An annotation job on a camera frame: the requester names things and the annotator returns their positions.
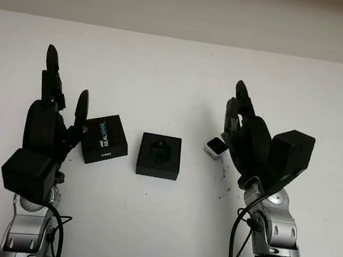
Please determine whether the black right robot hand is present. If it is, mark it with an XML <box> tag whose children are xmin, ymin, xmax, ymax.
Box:
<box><xmin>214</xmin><ymin>78</ymin><xmax>289</xmax><ymax>193</ymax></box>

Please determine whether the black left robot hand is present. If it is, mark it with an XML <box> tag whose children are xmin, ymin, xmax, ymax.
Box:
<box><xmin>20</xmin><ymin>42</ymin><xmax>99</xmax><ymax>170</ymax></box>

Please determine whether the small silver depth camera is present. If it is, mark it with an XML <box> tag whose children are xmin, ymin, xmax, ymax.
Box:
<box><xmin>204</xmin><ymin>135</ymin><xmax>229</xmax><ymax>158</ymax></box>

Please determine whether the black RealSense box lid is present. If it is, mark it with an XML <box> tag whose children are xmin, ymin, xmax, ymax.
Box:
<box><xmin>77</xmin><ymin>110</ymin><xmax>134</xmax><ymax>170</ymax></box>

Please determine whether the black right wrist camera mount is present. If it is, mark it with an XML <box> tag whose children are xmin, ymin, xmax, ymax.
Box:
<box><xmin>264</xmin><ymin>126</ymin><xmax>317</xmax><ymax>199</ymax></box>

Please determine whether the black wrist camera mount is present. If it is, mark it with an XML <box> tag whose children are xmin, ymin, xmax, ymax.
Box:
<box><xmin>264</xmin><ymin>126</ymin><xmax>317</xmax><ymax>199</ymax></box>
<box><xmin>0</xmin><ymin>146</ymin><xmax>60</xmax><ymax>199</ymax></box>

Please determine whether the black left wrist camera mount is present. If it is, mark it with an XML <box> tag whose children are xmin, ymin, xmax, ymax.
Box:
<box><xmin>0</xmin><ymin>146</ymin><xmax>60</xmax><ymax>199</ymax></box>

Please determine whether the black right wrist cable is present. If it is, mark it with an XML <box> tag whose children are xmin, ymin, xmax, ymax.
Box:
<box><xmin>227</xmin><ymin>188</ymin><xmax>273</xmax><ymax>257</ymax></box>

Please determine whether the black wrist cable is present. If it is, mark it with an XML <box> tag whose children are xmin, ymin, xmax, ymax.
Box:
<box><xmin>40</xmin><ymin>203</ymin><xmax>74</xmax><ymax>257</ymax></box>
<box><xmin>227</xmin><ymin>188</ymin><xmax>273</xmax><ymax>257</ymax></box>

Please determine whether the black camera box base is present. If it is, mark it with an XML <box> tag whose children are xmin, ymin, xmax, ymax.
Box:
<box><xmin>134</xmin><ymin>131</ymin><xmax>185</xmax><ymax>181</ymax></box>

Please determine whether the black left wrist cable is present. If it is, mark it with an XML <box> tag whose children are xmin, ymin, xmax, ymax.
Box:
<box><xmin>40</xmin><ymin>203</ymin><xmax>74</xmax><ymax>257</ymax></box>

